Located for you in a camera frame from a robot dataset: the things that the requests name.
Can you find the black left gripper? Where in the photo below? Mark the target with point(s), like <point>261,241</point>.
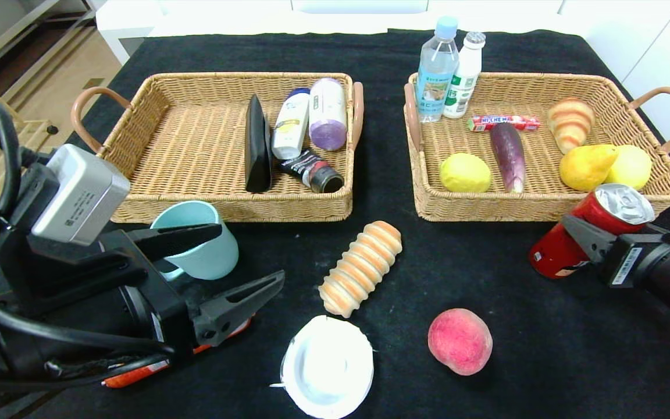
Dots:
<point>167,308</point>

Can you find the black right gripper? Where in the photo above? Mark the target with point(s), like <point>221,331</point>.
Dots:
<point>622,259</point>

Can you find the red cola can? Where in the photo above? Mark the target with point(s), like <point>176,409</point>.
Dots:
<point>550,250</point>

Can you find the teal plastic mug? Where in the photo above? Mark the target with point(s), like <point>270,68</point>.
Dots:
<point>189,212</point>

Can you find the ridged bread roll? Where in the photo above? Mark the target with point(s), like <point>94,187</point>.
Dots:
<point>361,267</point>

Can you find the pink peach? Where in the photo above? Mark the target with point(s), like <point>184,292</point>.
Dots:
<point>460,342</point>

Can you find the wicker basket holding food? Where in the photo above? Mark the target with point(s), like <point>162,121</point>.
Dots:
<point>544,195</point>

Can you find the wicker basket holding toiletries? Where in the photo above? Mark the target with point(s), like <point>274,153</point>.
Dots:
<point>195,145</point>

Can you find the yellow orange pear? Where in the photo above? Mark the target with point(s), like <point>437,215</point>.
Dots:
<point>585,169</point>

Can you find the yellow lemon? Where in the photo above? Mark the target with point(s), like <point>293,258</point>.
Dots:
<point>464,173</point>
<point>631,166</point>

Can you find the orange wrapped sausage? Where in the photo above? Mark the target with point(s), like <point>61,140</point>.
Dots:
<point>137,375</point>

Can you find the striped croissant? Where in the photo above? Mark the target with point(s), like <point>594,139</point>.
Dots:
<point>570,125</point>

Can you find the purple eggplant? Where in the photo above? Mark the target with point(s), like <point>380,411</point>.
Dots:
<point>508,154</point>

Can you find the black flat case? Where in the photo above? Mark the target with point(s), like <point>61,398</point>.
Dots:
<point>258,151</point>

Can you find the red chewy candy pack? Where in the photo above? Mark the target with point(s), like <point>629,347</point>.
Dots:
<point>503,123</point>

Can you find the white round lid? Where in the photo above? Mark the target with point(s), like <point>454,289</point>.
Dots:
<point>329,366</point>

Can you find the black cosmetic tube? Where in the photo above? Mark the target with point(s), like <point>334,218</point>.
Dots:
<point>312,170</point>

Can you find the white lotion bottle blue cap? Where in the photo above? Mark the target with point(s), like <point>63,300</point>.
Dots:
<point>290,128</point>

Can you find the white milk bottle green label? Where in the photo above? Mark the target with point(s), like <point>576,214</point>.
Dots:
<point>466,75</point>

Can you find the white bottle purple cap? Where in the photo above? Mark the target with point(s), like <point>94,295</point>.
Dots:
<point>328,116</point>

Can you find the light wooden rack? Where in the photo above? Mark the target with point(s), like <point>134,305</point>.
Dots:
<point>38,123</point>

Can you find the clear water bottle blue label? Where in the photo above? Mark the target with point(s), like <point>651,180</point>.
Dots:
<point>435,75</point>

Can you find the white cabinet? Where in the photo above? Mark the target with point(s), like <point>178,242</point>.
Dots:
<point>224,17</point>

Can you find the grey metal shelf unit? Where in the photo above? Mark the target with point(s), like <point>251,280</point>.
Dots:
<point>21,23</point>

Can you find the black left camera bracket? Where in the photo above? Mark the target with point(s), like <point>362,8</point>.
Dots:
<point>79,273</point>

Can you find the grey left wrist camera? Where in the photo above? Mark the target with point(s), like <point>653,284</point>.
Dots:
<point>79,195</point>

